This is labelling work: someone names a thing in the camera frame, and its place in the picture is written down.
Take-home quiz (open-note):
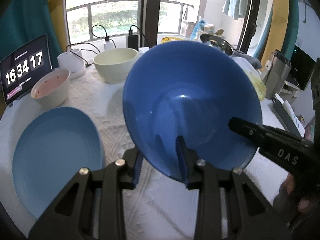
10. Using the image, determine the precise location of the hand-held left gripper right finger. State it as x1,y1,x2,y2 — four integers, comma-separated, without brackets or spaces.
176,135,292,240

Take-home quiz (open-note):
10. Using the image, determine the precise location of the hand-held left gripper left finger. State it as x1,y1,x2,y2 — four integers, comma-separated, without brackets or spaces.
29,147,144,240

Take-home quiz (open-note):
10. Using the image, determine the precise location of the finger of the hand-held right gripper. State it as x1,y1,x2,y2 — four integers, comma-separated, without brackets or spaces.
229,117,283,153

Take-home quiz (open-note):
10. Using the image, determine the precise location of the dark blue bowl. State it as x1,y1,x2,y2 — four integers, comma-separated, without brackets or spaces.
122,41,262,183

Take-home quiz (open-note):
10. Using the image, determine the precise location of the light blue plate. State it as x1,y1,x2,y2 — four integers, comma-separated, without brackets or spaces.
12,107,105,219

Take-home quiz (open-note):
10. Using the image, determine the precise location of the cream bowl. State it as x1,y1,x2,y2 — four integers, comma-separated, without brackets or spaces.
93,48,139,84

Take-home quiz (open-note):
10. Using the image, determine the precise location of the white bowl pink inside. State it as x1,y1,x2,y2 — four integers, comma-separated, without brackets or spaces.
30,69,71,107

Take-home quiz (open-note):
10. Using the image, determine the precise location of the person's right hand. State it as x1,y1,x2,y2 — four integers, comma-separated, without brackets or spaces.
272,174,320,228

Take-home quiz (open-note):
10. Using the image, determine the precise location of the yellow patterned cloth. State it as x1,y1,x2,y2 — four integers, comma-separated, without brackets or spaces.
246,70,267,100

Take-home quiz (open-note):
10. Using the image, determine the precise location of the grey box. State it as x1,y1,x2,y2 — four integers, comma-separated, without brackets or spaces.
261,50,292,99

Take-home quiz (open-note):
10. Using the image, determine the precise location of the black monitor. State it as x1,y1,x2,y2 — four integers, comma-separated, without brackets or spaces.
290,45,315,90

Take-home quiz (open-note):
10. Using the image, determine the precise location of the steel bowl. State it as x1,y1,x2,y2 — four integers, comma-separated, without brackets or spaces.
200,34,233,55

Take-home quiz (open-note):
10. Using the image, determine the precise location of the white round device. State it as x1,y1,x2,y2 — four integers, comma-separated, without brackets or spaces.
57,49,86,80

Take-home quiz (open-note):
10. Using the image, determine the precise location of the black charger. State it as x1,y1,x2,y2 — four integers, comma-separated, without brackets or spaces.
128,30,139,52

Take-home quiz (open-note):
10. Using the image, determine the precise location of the tablet showing clock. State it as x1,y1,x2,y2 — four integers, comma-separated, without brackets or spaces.
0,34,52,105

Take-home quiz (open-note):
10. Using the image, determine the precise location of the balcony railing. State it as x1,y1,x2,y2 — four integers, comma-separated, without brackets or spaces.
66,0,195,43

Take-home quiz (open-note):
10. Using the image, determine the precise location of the yellow curtain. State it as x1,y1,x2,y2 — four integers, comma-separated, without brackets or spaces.
47,0,69,48

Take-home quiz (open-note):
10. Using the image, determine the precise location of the teal curtain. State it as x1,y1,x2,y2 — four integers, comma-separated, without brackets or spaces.
0,0,60,63

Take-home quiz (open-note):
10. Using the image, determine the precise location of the black device cable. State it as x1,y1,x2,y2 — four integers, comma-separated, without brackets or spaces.
66,42,100,67

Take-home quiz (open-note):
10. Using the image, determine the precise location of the black charger cable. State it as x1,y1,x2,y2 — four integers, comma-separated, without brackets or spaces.
130,26,150,48

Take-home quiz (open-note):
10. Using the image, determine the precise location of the black looped cable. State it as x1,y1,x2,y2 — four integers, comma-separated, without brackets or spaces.
92,25,110,42

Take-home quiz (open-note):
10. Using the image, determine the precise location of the dark window frame post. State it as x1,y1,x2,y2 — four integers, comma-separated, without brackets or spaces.
141,0,163,48

